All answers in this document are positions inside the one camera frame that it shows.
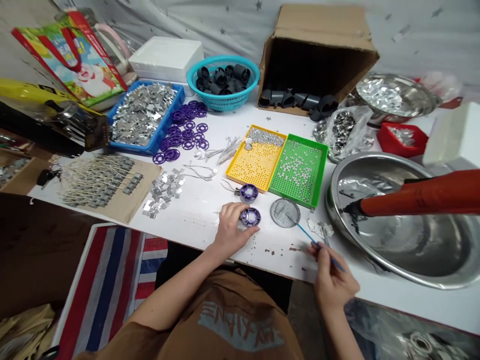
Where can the person's right hand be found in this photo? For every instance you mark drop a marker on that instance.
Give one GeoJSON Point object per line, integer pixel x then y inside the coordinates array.
{"type": "Point", "coordinates": [333, 287]}

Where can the person's left hand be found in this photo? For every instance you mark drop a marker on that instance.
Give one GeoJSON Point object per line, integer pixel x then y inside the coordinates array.
{"type": "Point", "coordinates": [229, 228]}

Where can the grey cylinder with purple spool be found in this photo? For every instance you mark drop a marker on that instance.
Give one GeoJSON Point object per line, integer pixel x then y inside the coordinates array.
{"type": "Point", "coordinates": [250, 216]}
{"type": "Point", "coordinates": [248, 193]}

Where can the thin blue stick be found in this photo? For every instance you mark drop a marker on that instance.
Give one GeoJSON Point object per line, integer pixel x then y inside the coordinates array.
{"type": "Point", "coordinates": [306, 234]}

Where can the round grey glue dish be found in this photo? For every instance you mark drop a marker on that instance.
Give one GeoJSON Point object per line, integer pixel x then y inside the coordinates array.
{"type": "Point", "coordinates": [285, 213]}

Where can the white paper scraps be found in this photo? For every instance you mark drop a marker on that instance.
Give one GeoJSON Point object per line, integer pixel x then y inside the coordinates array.
{"type": "Point", "coordinates": [320, 227]}

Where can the yellow perforated tray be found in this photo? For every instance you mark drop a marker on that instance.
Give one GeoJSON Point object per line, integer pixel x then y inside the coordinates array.
{"type": "Point", "coordinates": [249, 165]}

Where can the metal coil spring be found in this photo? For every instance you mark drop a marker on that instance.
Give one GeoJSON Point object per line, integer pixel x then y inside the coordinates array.
{"type": "Point", "coordinates": [226, 156]}

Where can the pile of small metal squares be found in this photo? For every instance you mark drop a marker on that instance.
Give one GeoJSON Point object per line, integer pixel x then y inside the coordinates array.
{"type": "Point", "coordinates": [165, 193]}

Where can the small round metal discs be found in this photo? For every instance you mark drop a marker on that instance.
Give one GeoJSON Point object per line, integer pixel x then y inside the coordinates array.
{"type": "Point", "coordinates": [248, 142]}

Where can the clear plastic bag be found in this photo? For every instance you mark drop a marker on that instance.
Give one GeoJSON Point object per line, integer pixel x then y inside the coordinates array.
{"type": "Point", "coordinates": [408, 333]}

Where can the green perforated tray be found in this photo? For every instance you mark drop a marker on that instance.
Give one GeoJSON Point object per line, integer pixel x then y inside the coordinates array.
{"type": "Point", "coordinates": [298, 170]}

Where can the large steel basin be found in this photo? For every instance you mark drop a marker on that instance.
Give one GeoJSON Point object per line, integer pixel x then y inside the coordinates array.
{"type": "Point", "coordinates": [412, 240]}

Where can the person's body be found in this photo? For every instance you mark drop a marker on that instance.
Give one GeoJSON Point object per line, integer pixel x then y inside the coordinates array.
{"type": "Point", "coordinates": [210, 318]}

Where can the brown paper sheet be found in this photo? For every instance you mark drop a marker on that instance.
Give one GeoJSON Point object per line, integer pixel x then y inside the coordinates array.
{"type": "Point", "coordinates": [144, 187]}

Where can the pile of purple spools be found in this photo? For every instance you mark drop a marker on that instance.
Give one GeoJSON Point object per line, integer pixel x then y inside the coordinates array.
{"type": "Point", "coordinates": [185, 131]}

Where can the blue plastic tray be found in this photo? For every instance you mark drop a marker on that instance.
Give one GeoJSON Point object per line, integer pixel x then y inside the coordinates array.
{"type": "Point", "coordinates": [165, 131]}

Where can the red tube with black tip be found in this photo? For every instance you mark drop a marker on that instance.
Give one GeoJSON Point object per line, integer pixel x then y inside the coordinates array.
{"type": "Point", "coordinates": [420, 197]}

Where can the teal plastic basket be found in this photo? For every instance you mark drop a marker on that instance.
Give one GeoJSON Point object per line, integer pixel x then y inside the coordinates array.
{"type": "Point", "coordinates": [223, 99]}

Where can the red white blue striped cloth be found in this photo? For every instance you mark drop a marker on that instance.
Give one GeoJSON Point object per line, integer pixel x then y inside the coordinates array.
{"type": "Point", "coordinates": [108, 285]}

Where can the pile of shiny metal tabs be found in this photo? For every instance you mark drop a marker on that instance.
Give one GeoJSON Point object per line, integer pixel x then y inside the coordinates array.
{"type": "Point", "coordinates": [140, 112]}

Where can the pile of black plastic tubes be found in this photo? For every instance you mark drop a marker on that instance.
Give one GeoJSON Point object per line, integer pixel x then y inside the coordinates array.
{"type": "Point", "coordinates": [300, 100]}

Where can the plastic bag of metal caps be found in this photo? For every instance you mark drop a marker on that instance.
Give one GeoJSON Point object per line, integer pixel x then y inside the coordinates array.
{"type": "Point", "coordinates": [343, 133]}

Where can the heap of black tubes in basket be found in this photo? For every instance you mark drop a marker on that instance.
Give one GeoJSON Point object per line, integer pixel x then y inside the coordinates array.
{"type": "Point", "coordinates": [222, 78]}

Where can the red bin of metal parts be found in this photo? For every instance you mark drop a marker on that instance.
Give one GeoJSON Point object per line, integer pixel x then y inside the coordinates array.
{"type": "Point", "coordinates": [403, 140]}

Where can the white foam box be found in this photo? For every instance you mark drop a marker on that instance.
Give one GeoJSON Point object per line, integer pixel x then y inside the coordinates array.
{"type": "Point", "coordinates": [165, 58]}

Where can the black key bunch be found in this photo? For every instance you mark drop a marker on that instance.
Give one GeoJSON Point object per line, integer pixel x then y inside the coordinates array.
{"type": "Point", "coordinates": [47, 176]}

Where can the white foam block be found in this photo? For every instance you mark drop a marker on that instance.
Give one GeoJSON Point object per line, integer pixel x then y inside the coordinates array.
{"type": "Point", "coordinates": [455, 137]}

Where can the steel bowl of metal pieces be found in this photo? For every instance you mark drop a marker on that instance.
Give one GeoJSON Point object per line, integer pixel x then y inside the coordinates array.
{"type": "Point", "coordinates": [395, 97]}

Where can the brown cardboard box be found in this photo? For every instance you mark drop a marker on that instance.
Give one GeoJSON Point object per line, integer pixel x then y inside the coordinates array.
{"type": "Point", "coordinates": [318, 48]}

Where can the pink and white kettle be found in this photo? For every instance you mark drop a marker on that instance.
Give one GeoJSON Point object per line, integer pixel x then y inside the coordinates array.
{"type": "Point", "coordinates": [118, 52]}

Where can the yellow and black machine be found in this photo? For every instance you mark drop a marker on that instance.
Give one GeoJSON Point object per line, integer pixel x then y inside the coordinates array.
{"type": "Point", "coordinates": [48, 116]}

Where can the cardboard box of metal pieces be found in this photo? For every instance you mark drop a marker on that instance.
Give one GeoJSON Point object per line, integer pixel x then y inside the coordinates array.
{"type": "Point", "coordinates": [15, 170]}

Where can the clear bag with red contents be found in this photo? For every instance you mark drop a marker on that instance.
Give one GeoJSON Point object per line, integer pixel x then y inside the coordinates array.
{"type": "Point", "coordinates": [442, 88]}

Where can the colourful cartoon shopping bag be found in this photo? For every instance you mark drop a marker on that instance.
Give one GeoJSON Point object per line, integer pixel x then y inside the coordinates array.
{"type": "Point", "coordinates": [75, 60]}

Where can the brown paper bags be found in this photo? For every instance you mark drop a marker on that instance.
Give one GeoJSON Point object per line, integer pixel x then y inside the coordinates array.
{"type": "Point", "coordinates": [24, 333]}

